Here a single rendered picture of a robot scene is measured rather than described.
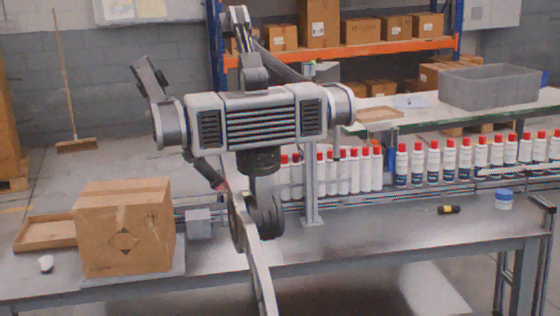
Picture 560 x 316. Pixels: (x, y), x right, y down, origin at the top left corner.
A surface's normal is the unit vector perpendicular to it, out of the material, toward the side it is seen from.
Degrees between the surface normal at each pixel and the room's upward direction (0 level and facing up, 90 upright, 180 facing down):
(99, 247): 90
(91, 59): 90
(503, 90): 90
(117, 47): 90
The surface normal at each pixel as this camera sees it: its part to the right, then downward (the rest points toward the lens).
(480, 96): 0.33, 0.30
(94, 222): 0.08, 0.33
